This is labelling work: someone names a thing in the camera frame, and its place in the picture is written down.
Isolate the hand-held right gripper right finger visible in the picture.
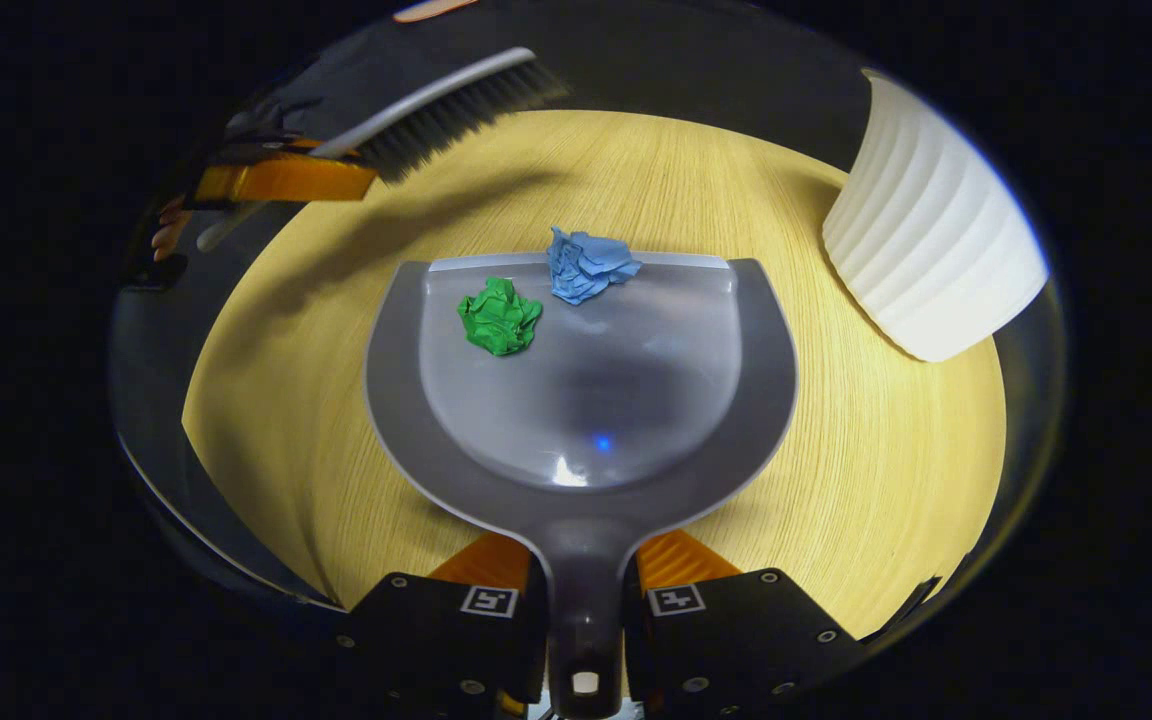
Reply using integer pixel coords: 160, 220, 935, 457
624, 530, 867, 720

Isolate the blue paper ball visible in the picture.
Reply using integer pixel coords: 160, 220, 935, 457
546, 227, 643, 306

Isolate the white ribbed garbage bin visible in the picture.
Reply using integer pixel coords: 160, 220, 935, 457
822, 68, 1050, 363

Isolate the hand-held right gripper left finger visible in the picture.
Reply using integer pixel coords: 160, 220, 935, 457
331, 532, 549, 720

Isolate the wooden desktop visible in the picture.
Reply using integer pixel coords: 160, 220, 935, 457
181, 108, 1008, 641

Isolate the green paper ball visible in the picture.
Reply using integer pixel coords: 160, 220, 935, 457
457, 277, 544, 357

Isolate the small grey broom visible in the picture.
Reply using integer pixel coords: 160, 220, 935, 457
196, 47, 572, 253

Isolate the grey dustpan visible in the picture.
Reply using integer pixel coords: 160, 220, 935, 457
364, 251, 800, 719

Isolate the black desk clamp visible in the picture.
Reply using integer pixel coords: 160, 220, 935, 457
891, 576, 943, 629

